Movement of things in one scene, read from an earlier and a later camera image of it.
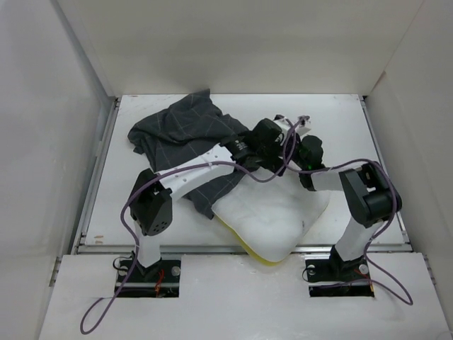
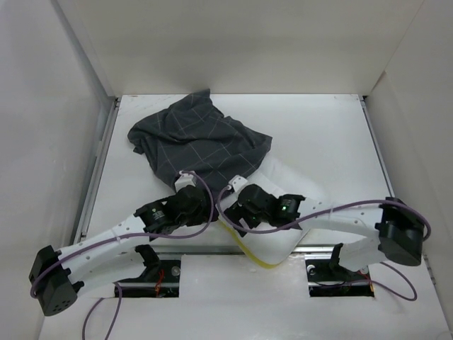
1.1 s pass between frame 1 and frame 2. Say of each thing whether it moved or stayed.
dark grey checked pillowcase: stayed
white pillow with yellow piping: stayed
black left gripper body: moved
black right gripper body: moved
